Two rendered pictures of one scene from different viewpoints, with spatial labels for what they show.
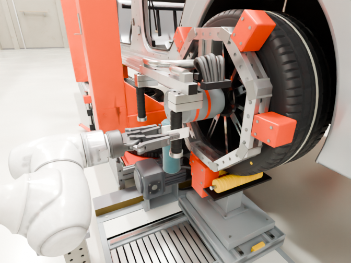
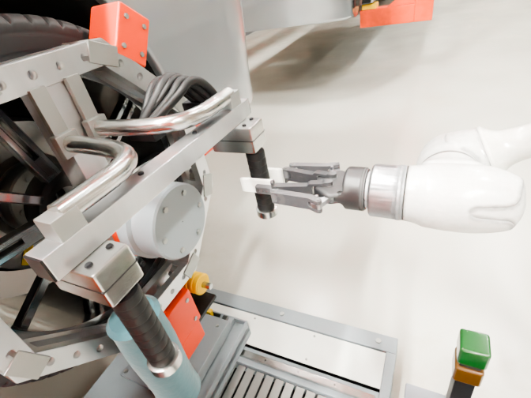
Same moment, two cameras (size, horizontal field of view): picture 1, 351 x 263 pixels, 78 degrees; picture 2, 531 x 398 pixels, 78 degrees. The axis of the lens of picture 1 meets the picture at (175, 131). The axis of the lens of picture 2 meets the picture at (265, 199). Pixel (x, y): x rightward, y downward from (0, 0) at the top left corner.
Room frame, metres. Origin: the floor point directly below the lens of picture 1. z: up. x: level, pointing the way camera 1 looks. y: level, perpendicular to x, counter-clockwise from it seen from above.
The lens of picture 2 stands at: (0.90, 0.47, 1.16)
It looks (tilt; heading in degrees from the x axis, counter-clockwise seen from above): 34 degrees down; 238
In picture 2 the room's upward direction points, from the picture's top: 12 degrees counter-clockwise
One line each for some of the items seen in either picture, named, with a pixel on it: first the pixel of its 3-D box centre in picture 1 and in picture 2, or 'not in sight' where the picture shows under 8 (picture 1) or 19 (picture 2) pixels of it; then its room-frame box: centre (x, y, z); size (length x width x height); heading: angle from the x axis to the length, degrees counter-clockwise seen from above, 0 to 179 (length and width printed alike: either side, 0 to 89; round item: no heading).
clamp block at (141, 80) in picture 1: (146, 79); (92, 266); (0.92, 0.12, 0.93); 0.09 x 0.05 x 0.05; 116
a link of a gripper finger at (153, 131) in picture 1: (144, 134); (301, 189); (0.58, 0.09, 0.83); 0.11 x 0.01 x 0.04; 127
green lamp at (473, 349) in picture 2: not in sight; (472, 348); (0.54, 0.39, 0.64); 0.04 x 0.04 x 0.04; 26
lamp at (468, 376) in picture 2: not in sight; (467, 366); (0.54, 0.39, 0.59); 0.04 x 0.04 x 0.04; 26
